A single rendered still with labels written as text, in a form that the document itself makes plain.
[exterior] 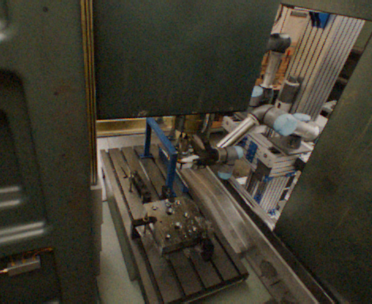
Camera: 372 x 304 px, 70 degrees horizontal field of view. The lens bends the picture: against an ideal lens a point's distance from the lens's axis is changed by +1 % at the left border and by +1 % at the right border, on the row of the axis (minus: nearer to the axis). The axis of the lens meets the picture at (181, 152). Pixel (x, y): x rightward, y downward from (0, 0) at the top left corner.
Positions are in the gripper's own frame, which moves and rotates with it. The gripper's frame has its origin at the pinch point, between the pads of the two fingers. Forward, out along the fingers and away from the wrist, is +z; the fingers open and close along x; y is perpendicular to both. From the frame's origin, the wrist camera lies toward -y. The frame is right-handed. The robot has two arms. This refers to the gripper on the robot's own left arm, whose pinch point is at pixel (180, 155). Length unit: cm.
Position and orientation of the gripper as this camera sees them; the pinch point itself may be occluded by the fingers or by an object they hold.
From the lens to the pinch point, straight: 127.0
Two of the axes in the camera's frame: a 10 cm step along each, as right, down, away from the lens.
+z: -9.1, 0.9, -4.0
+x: -3.8, -5.6, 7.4
